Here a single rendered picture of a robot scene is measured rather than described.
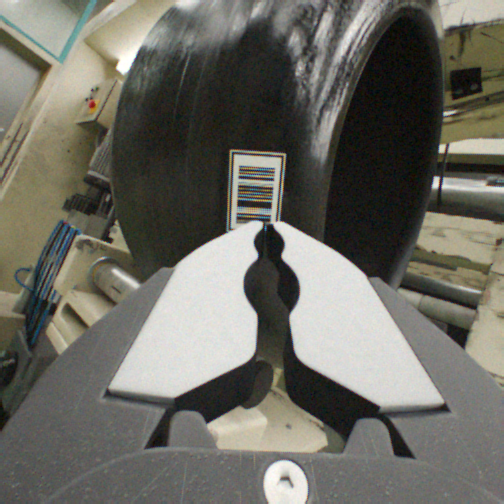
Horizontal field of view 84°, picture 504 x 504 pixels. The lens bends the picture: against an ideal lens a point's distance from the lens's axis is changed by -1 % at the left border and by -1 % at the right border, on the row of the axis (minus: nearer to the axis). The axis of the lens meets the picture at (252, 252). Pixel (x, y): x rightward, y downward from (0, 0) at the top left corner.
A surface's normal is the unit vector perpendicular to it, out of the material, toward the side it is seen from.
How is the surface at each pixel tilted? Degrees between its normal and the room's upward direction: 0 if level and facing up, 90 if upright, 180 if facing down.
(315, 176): 94
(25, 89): 90
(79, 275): 90
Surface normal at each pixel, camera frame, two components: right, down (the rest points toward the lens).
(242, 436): 0.73, 0.24
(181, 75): -0.63, -0.14
